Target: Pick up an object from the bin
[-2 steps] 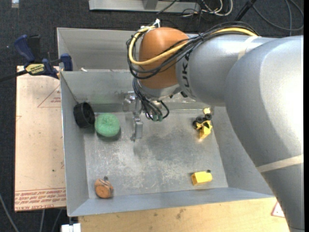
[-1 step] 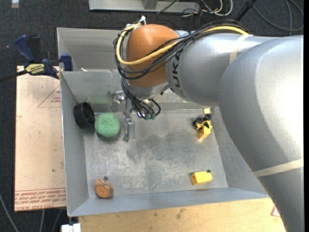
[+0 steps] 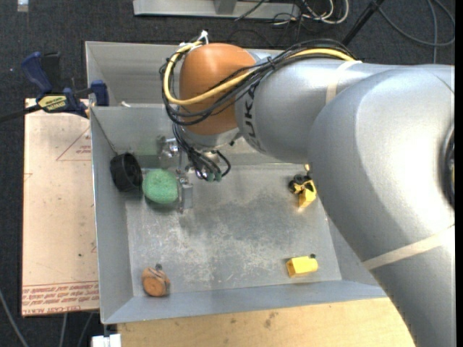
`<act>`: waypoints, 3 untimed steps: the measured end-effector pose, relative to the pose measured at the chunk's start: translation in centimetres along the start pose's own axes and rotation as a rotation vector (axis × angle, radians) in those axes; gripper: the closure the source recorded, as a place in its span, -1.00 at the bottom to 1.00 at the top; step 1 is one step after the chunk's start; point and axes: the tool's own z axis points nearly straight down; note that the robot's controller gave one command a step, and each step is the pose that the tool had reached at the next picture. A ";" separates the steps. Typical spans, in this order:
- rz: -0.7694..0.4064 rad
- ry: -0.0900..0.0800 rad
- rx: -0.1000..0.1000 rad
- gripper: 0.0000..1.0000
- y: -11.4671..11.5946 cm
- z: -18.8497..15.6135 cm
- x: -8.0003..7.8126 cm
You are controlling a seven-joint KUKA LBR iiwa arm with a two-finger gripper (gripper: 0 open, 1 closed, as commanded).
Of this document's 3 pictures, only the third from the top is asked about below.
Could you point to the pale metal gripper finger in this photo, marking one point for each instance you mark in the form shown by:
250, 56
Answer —
186, 195
164, 146

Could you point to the green sponge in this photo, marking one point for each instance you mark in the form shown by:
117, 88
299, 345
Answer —
159, 188

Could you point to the grey metal bin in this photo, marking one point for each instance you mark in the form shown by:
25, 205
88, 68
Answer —
235, 230

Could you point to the orange-brown round toy food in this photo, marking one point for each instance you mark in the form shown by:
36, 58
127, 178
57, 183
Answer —
155, 283

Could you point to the yellow and black toy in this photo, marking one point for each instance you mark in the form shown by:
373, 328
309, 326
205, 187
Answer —
306, 193

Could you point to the brown cardboard board red print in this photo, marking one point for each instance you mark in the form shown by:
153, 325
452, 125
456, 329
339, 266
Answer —
58, 212

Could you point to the yellow block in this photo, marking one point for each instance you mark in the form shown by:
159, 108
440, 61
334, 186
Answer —
302, 266

